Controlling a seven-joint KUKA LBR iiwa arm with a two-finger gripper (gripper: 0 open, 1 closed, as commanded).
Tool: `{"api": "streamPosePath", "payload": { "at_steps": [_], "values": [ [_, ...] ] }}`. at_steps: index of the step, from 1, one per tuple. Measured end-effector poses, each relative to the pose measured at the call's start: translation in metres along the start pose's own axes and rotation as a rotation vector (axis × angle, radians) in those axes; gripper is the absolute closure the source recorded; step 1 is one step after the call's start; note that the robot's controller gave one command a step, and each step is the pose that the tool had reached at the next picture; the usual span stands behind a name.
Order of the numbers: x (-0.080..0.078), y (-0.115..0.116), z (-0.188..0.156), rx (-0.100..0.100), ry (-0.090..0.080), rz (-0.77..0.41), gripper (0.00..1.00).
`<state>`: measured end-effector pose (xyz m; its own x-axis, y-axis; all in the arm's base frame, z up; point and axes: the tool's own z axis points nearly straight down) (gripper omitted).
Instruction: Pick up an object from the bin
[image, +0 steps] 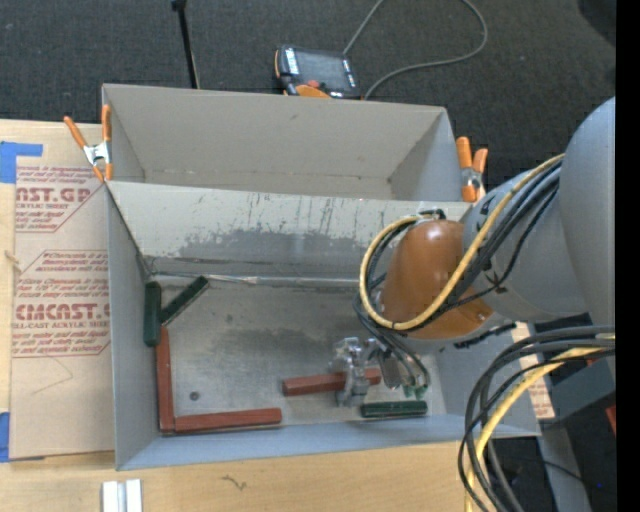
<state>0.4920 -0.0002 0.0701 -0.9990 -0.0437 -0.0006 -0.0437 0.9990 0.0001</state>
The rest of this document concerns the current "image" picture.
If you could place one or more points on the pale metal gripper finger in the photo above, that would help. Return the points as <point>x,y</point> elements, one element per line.
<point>347,352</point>
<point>352,390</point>

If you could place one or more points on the red-brown block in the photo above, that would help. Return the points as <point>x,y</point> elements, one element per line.
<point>164,380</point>
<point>227,420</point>
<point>310,384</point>

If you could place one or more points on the dark green flat block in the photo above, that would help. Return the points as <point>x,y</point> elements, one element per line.
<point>152,315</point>
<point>182,300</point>
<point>394,409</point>

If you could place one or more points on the grey metal bin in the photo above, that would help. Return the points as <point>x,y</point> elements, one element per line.
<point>260,345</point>

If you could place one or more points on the brown cardboard board red print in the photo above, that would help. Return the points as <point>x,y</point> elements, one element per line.
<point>60,380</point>

